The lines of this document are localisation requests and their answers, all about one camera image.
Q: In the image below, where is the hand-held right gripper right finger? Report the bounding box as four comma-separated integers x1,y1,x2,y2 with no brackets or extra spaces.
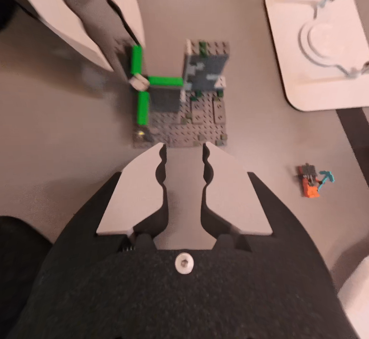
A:
201,142,273,241

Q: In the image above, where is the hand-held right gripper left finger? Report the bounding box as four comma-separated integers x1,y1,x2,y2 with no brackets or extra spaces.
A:
96,142,168,240

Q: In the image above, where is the grey and green brick model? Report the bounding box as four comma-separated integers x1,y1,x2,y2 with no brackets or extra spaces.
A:
124,39,231,149

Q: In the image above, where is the toy brick figure with pickaxe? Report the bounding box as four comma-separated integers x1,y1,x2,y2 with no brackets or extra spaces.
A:
297,163,336,199

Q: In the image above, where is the white object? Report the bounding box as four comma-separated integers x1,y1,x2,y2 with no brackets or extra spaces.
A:
337,264,369,339

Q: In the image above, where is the white stand base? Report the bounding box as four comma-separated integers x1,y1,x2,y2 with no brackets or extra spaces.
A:
265,0,369,112

